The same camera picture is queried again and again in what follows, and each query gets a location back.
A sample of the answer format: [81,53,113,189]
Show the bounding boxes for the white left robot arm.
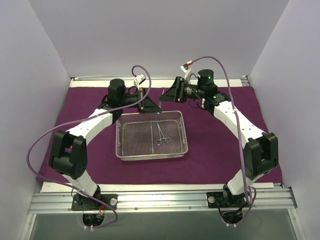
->
[49,78,162,210]

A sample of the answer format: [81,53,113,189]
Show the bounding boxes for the wire mesh instrument tray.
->
[115,110,188,161]

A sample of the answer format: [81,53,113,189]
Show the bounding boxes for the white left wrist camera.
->
[133,74,146,89]

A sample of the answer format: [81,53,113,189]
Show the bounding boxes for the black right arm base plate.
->
[206,191,249,209]

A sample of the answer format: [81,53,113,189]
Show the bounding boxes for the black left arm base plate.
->
[71,193,118,211]

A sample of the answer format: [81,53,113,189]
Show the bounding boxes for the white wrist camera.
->
[133,74,146,89]
[180,61,194,83]

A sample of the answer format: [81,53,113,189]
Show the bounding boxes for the purple surgical drape cloth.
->
[56,86,268,185]

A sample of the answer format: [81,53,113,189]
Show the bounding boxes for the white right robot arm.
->
[159,69,279,207]

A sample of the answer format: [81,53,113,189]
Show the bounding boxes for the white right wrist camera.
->
[180,61,194,83]

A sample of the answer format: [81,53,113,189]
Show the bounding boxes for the steel surgical scissors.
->
[155,121,171,146]

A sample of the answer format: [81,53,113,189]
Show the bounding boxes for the aluminium front frame rail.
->
[28,189,297,214]

